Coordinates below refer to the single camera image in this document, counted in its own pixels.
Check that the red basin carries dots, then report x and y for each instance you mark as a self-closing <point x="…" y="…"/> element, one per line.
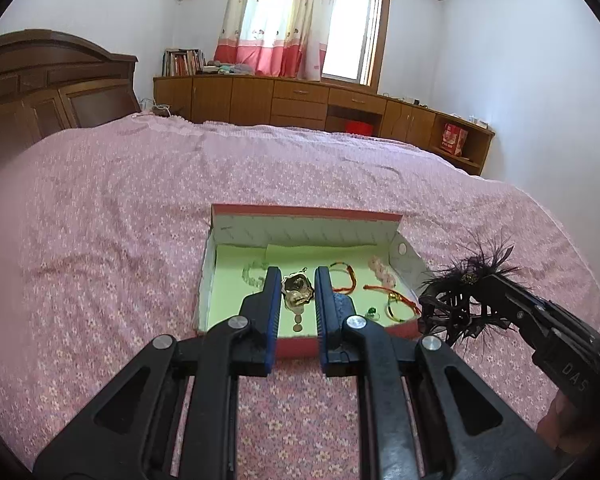
<point x="359" y="128"/>

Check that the row of books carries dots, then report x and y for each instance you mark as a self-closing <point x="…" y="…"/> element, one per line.
<point x="182" y="62"/>

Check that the black feather hair clip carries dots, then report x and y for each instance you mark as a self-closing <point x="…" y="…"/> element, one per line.
<point x="448" y="301"/>

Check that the red cardboard box green lining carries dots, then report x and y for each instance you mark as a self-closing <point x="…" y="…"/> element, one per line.
<point x="365" y="252"/>

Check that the window with wooden frame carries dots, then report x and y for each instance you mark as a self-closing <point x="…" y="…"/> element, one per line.
<point x="356" y="43"/>

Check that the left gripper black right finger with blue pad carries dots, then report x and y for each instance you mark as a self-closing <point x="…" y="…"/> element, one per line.
<point x="423" y="413"/>

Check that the red gift bag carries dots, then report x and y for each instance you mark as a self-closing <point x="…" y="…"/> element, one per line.
<point x="453" y="139"/>

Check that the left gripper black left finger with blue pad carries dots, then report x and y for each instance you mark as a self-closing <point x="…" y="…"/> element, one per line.
<point x="174" y="399"/>

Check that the folded clothes on cabinet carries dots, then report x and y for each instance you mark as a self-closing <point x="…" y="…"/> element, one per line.
<point x="227" y="69"/>

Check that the pink white curtain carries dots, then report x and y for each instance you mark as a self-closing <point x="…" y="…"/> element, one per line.
<point x="276" y="38"/>

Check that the dark wooden headboard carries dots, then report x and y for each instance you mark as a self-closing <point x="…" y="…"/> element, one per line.
<point x="52" y="81"/>

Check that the person right hand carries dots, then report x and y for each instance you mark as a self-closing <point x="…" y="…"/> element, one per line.
<point x="566" y="428"/>

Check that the long wooden cabinet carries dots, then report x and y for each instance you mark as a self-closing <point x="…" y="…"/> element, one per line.
<point x="254" y="100"/>

